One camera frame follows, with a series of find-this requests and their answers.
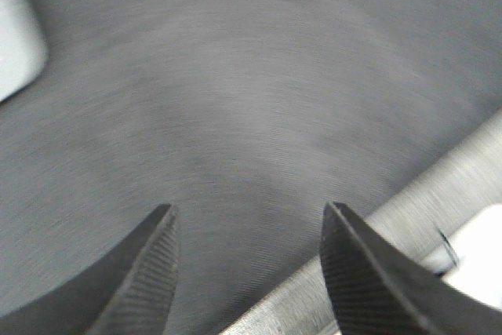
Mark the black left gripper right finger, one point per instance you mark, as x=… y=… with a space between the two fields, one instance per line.
x=376 y=289

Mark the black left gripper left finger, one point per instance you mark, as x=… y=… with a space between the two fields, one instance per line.
x=129 y=290

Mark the white storage box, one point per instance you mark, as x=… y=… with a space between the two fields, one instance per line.
x=24 y=51

